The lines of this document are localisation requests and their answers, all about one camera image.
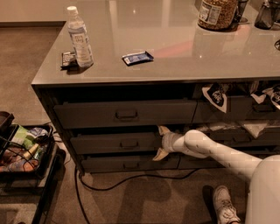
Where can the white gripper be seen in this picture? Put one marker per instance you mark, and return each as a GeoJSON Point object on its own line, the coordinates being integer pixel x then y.
{"type": "Point", "coordinates": [167, 143]}

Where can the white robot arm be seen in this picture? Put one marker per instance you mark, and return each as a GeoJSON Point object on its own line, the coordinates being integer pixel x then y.
{"type": "Point", "coordinates": [263, 175]}

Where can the grey drawer cabinet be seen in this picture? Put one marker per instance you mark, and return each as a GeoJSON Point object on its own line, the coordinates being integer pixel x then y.
{"type": "Point", "coordinates": [186, 58]}

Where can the blue snack packet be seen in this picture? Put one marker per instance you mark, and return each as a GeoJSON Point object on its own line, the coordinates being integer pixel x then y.
{"type": "Point", "coordinates": [137, 58]}

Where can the left white sneaker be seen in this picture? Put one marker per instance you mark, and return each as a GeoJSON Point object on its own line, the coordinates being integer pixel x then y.
{"type": "Point", "coordinates": [224, 209]}

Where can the clear plastic water bottle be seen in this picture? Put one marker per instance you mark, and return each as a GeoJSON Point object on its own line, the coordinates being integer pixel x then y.
{"type": "Point", "coordinates": [79, 36]}

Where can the large popcorn kernel jar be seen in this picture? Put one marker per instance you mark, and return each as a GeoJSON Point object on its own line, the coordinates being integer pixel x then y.
{"type": "Point", "coordinates": [216, 15]}

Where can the green snack bag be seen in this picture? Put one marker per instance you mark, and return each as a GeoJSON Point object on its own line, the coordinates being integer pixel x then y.
{"type": "Point", "coordinates": [28, 137]}

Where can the black stemmed object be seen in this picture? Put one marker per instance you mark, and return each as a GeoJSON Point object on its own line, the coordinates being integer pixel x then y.
{"type": "Point", "coordinates": [240, 8]}

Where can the dark glass container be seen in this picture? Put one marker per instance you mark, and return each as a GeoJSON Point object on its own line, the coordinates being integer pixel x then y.
{"type": "Point", "coordinates": [268, 14]}

